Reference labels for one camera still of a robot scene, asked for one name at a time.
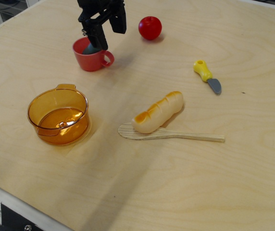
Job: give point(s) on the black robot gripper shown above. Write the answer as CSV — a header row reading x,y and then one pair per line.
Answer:
x,y
95,13

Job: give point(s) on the red plastic cup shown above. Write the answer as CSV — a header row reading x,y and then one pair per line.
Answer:
x,y
92,62

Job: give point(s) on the red toy apple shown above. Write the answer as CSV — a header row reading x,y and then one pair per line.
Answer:
x,y
150,27

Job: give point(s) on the orange transparent plastic pot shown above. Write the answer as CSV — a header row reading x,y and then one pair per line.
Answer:
x,y
60,115

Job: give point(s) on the toy bread loaf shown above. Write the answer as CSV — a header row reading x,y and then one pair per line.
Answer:
x,y
158,113

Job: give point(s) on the wooden spatula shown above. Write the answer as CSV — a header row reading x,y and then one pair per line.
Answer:
x,y
127,131

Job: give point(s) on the yellow handled toy knife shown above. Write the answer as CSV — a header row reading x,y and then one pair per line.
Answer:
x,y
201,68

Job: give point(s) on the aluminium table frame rail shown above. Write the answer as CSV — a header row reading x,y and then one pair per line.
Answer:
x,y
43,221

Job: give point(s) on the black corner bracket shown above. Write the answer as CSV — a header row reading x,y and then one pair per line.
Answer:
x,y
15,221

